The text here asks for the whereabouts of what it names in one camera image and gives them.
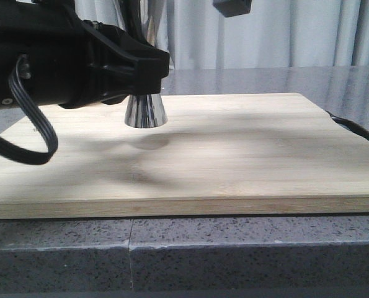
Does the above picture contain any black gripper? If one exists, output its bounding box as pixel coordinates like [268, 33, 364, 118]
[122, 0, 252, 42]
[0, 1, 169, 109]

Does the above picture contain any steel double jigger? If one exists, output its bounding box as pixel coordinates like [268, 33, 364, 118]
[125, 14, 167, 129]

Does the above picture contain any grey curtain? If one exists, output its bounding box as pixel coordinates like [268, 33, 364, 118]
[74, 0, 369, 71]

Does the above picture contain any light wooden cutting board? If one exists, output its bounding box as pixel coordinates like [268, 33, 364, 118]
[0, 93, 369, 219]

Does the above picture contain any black ribbon cable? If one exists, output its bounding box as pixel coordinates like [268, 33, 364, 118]
[0, 54, 59, 166]

